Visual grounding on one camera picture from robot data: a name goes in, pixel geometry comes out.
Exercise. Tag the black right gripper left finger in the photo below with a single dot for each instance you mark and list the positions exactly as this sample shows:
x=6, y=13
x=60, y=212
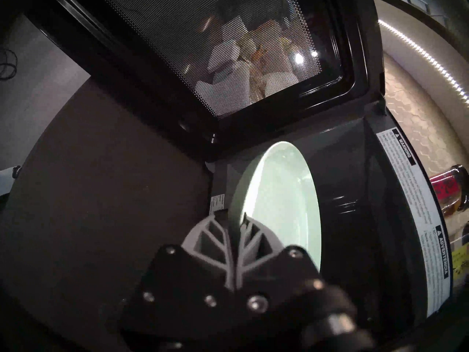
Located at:
x=183, y=289

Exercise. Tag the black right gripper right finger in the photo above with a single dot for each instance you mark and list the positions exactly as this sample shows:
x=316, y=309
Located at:
x=271, y=281

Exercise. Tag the light green plate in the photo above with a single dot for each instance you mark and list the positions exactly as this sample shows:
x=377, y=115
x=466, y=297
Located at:
x=282, y=193

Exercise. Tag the black microwave oven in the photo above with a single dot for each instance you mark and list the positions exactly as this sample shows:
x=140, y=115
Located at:
x=348, y=171

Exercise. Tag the snack jar yellow label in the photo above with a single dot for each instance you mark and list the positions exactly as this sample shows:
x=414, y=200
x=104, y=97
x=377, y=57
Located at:
x=462, y=259

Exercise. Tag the snack jar pink label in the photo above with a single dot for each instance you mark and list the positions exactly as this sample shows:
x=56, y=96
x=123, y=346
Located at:
x=450, y=190

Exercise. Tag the black base knob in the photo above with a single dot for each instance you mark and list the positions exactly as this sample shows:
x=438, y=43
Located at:
x=15, y=171

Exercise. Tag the LED light strip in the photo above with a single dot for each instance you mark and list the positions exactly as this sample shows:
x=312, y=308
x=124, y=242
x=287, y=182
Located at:
x=432, y=58

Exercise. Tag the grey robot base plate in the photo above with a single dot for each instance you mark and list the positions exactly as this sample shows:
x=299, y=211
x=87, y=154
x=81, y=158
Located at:
x=5, y=182

